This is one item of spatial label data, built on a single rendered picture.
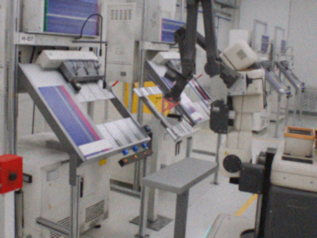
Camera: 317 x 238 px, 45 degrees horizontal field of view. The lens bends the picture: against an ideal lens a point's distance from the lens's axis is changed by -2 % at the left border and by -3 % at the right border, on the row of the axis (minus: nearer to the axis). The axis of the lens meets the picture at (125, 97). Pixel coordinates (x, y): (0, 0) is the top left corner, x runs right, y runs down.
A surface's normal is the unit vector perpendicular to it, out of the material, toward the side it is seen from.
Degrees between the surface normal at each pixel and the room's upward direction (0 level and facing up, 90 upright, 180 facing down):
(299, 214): 90
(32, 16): 90
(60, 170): 90
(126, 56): 90
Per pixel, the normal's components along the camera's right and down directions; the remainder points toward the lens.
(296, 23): -0.55, 0.07
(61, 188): 0.83, 0.11
